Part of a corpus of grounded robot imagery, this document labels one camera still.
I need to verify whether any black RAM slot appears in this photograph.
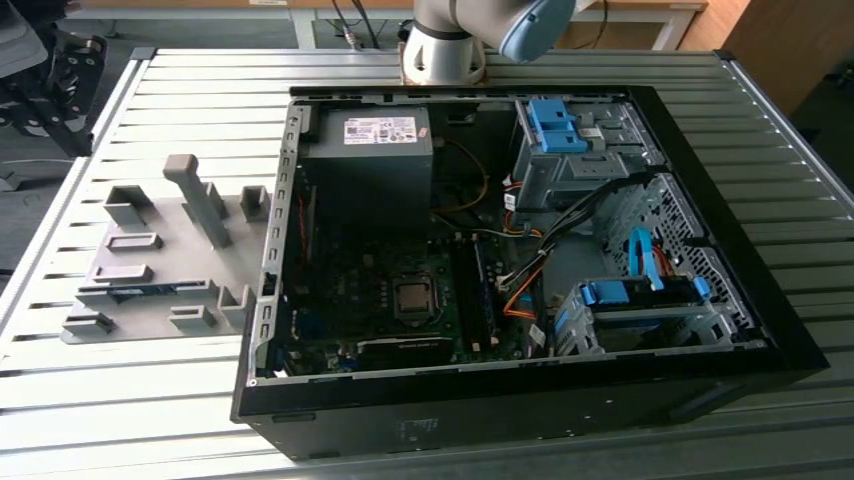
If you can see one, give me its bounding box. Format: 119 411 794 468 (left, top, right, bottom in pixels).
450 233 483 353

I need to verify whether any grey parts rack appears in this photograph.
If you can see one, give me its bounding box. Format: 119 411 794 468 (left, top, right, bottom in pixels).
60 153 275 346

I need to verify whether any grey power supply unit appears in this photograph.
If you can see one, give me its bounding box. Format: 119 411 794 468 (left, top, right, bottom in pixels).
300 104 437 242

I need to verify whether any dark green motherboard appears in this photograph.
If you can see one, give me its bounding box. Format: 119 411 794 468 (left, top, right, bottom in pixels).
279 232 535 375

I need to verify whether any silver CPU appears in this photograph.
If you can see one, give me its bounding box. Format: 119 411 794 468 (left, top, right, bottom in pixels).
398 284 433 314

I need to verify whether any CPU socket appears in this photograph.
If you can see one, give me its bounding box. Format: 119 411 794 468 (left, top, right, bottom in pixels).
389 268 443 326

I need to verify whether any black graphics card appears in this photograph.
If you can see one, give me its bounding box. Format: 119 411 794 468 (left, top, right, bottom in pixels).
355 334 457 372

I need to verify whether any blue drive bay latch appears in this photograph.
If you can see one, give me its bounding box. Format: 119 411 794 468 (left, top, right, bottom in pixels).
525 98 591 154

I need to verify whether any grey optical drive cage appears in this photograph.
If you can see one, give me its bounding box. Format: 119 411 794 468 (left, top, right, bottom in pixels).
511 97 669 214

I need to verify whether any black open PC case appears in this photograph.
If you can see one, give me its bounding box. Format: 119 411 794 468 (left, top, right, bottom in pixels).
230 84 832 461

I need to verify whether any blue disk carrier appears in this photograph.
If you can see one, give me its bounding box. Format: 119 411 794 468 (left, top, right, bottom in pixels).
577 277 711 307

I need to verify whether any grey disk bay cage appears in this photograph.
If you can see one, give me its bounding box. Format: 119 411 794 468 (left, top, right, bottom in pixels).
547 277 744 357

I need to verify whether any brown wooden cabinet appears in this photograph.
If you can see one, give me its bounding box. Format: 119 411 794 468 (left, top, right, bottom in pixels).
679 0 854 117

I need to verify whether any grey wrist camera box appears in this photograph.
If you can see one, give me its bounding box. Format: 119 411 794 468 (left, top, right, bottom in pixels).
0 20 50 77

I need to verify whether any thin red wire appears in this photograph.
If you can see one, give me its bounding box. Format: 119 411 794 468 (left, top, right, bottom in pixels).
298 192 317 261

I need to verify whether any thin yellow wire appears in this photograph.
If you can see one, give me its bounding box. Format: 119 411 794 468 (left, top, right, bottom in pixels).
431 138 494 217

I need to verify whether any orange data wire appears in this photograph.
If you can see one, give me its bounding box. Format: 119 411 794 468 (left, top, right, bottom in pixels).
502 272 547 320

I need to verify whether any black wire bundle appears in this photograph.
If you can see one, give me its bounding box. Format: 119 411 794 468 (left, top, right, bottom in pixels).
531 171 654 257

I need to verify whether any light blue data wire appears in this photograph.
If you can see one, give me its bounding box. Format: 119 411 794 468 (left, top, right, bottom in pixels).
627 226 667 292

